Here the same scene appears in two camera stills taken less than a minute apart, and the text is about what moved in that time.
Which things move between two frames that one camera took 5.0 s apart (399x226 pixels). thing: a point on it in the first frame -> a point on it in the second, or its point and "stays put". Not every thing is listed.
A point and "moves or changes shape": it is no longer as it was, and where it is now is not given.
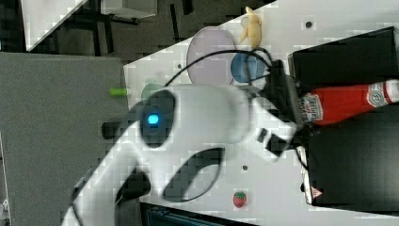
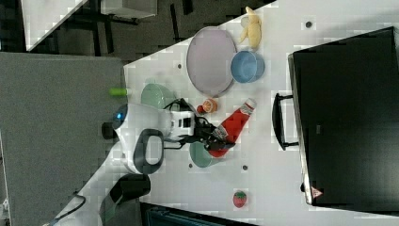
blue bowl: x=245 y=67 stays put
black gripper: x=283 y=93 -> x=203 y=131
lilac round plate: x=215 y=69 stays put
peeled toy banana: x=253 y=29 stays put
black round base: x=108 y=127 stays put
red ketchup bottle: x=327 y=105 moves or changes shape
